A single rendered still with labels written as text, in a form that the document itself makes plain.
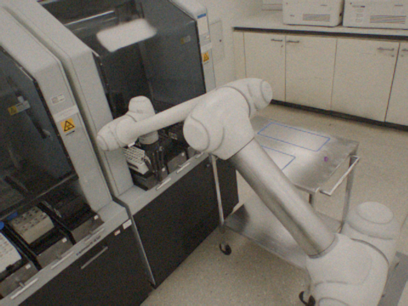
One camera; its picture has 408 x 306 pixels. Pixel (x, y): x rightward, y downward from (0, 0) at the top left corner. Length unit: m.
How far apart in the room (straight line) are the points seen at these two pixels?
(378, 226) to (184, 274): 1.38
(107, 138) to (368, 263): 0.97
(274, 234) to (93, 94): 1.23
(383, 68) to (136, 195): 2.44
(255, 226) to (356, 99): 1.92
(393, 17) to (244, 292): 2.40
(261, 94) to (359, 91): 2.52
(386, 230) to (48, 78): 1.24
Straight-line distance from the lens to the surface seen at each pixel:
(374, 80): 3.39
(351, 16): 3.32
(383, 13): 3.25
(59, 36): 1.49
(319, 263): 1.02
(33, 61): 1.37
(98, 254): 1.63
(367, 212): 1.16
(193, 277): 2.19
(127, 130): 1.30
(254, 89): 1.00
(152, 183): 1.67
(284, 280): 2.15
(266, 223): 2.05
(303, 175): 1.52
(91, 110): 1.47
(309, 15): 3.47
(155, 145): 1.52
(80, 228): 1.52
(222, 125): 0.88
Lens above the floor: 1.75
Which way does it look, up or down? 33 degrees down
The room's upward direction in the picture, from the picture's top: 9 degrees counter-clockwise
